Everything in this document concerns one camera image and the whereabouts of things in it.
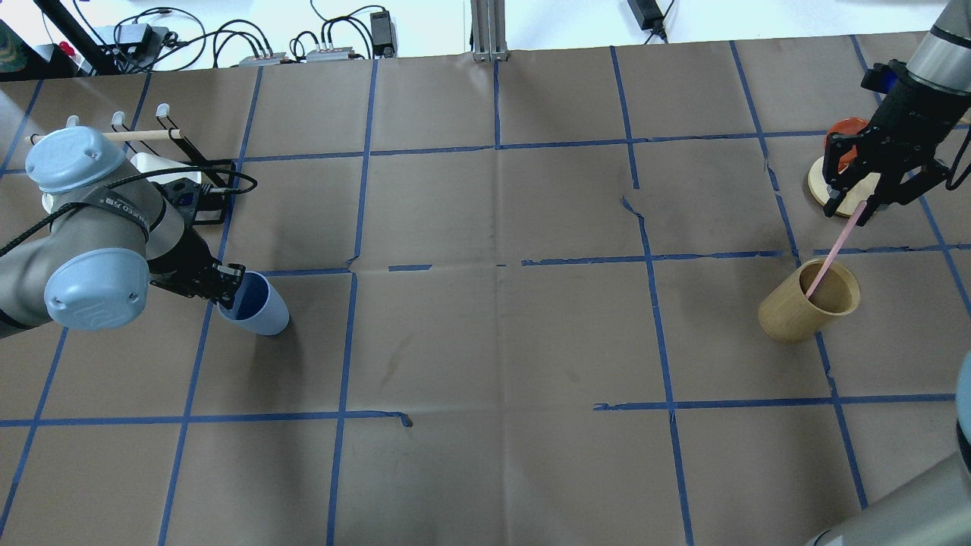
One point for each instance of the black power adapter centre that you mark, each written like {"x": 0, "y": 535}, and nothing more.
{"x": 384, "y": 38}

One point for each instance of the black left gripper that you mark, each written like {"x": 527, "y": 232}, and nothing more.
{"x": 180, "y": 263}

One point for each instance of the black power adapter right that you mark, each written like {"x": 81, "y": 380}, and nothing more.
{"x": 648, "y": 14}

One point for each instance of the bamboo chopstick holder cup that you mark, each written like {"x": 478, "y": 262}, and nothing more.
{"x": 790, "y": 315}

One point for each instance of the black wire rack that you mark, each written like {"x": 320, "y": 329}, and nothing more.
{"x": 194, "y": 194}

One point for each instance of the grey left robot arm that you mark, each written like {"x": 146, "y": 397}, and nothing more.
{"x": 111, "y": 234}

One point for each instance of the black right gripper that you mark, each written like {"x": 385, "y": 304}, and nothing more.
{"x": 905, "y": 114}

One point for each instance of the pink chopstick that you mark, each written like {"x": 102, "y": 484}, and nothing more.
{"x": 836, "y": 248}

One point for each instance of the black power adapter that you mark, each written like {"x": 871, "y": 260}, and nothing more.
{"x": 648, "y": 14}
{"x": 384, "y": 38}

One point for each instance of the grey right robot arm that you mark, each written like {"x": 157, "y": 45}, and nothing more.
{"x": 942, "y": 58}

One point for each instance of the grey power brick left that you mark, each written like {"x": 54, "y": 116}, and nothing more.
{"x": 139, "y": 40}

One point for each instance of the wooden dowel on rack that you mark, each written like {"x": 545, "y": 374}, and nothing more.
{"x": 118, "y": 137}

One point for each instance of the grey usb hub box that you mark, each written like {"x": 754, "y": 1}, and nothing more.
{"x": 317, "y": 56}

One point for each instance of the light blue plastic cup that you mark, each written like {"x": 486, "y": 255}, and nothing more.
{"x": 257, "y": 307}

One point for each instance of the black tripod leg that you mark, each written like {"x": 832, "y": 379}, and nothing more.
{"x": 95, "y": 55}

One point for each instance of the aluminium frame post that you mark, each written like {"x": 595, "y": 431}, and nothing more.
{"x": 488, "y": 31}

